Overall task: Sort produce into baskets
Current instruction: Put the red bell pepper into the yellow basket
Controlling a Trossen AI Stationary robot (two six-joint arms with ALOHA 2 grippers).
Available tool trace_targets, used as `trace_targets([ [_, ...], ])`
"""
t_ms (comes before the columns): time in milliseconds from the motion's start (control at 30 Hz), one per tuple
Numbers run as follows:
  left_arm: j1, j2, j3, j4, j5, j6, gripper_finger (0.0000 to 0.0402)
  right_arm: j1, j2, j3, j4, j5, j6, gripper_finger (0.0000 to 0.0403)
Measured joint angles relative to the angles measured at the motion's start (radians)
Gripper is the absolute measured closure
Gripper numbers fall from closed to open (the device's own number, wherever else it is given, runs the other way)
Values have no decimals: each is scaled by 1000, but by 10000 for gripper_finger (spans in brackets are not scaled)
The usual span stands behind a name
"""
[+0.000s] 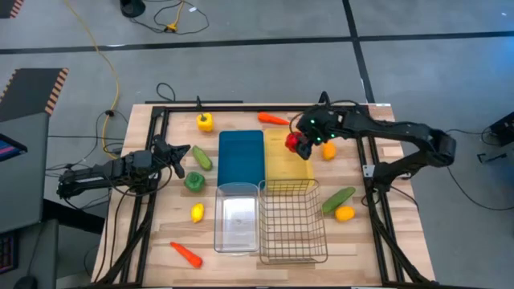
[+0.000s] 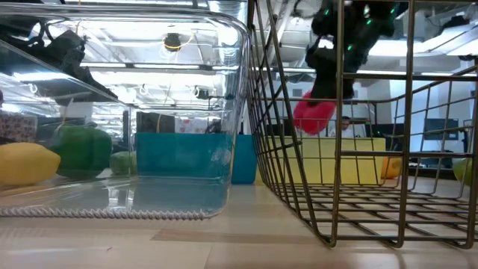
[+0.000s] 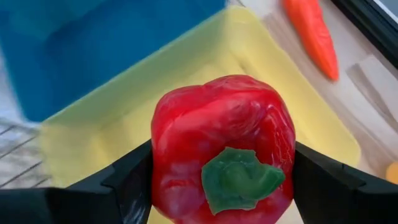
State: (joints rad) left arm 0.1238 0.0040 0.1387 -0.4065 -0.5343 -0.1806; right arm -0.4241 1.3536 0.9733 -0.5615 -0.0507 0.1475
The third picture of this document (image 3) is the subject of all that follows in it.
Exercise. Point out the yellow lemon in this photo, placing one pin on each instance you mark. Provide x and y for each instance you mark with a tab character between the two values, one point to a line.
393	173

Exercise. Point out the orange carrot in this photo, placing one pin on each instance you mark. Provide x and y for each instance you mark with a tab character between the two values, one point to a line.
311	31

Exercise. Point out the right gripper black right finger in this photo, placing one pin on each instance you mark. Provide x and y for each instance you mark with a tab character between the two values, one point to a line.
342	193

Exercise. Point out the blue plastic bin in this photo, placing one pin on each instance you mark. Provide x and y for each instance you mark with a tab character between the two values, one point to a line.
93	46

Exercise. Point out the yellow plastic bin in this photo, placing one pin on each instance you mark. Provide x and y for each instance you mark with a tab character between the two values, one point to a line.
124	124

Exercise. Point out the black aluminium table frame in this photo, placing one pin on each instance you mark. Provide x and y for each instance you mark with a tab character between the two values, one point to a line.
367	25

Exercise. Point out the red bell pepper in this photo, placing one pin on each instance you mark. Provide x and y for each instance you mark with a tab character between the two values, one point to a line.
217	118

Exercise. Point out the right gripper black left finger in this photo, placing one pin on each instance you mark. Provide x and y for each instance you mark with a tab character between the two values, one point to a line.
93	199

